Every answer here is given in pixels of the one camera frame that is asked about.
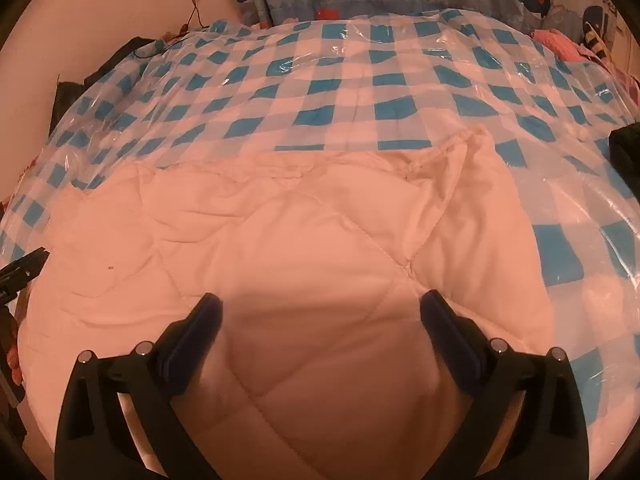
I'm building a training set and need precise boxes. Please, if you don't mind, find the black object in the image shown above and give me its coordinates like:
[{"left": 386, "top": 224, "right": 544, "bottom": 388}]
[{"left": 608, "top": 122, "right": 640, "bottom": 192}]

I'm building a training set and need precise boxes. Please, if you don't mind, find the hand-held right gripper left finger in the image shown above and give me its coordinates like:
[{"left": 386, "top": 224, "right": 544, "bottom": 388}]
[{"left": 54, "top": 293, "right": 224, "bottom": 480}]

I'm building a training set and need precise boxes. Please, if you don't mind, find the white quilted duvet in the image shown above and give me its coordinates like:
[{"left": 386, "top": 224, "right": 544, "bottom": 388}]
[{"left": 15, "top": 126, "right": 554, "bottom": 480}]

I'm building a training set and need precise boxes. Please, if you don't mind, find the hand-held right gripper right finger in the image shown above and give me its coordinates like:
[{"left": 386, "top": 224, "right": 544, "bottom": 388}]
[{"left": 421, "top": 290, "right": 588, "bottom": 480}]

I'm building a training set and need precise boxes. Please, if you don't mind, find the black cable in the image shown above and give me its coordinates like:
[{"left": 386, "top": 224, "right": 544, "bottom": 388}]
[{"left": 132, "top": 0, "right": 222, "bottom": 58}]

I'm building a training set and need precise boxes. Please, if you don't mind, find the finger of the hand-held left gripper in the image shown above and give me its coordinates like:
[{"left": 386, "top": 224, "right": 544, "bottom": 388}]
[{"left": 0, "top": 247, "right": 51, "bottom": 306}]

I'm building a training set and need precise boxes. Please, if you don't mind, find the pink cloth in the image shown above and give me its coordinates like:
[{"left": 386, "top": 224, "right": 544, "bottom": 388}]
[{"left": 530, "top": 29, "right": 640, "bottom": 92}]

